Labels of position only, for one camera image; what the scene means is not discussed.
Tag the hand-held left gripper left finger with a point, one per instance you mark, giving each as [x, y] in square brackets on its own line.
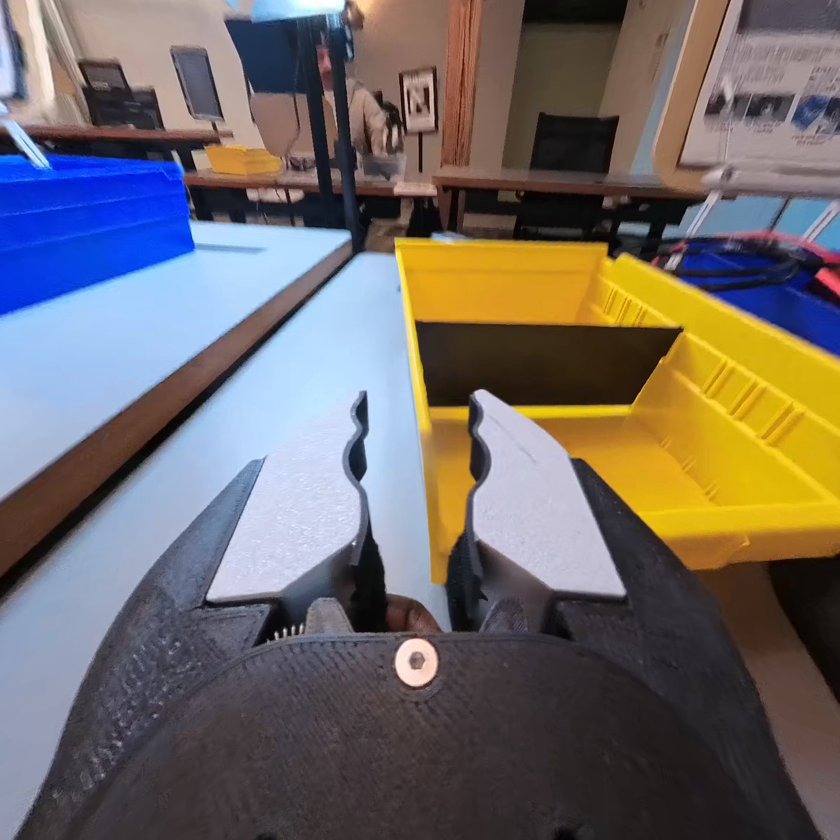
[289, 512]

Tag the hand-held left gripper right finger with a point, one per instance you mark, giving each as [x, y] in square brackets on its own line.
[538, 512]

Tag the yellow plastic bin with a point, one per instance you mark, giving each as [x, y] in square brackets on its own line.
[239, 161]
[512, 289]

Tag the blue plastic bin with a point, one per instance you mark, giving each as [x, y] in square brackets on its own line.
[85, 229]
[774, 308]

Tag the person's left hand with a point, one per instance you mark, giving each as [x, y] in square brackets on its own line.
[410, 613]

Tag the light wooden table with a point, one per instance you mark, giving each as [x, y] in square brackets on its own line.
[558, 182]

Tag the black pole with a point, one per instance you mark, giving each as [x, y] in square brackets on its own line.
[344, 164]

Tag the black office chair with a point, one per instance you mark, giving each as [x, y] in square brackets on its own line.
[571, 141]

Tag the white sign stand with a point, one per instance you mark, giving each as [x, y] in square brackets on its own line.
[722, 176]

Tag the framed picture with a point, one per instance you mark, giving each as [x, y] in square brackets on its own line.
[418, 98]

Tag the tablet on stand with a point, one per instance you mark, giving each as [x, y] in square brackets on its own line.
[197, 82]

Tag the wooden sign board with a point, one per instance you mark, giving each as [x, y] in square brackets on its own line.
[694, 65]

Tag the wooden door frame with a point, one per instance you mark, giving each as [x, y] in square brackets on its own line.
[463, 79]

